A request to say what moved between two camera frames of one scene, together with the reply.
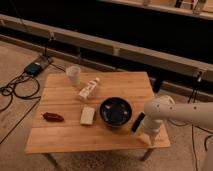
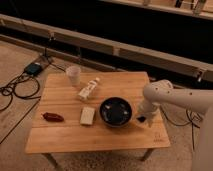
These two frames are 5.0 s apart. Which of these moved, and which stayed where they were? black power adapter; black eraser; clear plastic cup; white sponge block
Moved: black eraser
Stayed: white sponge block; black power adapter; clear plastic cup
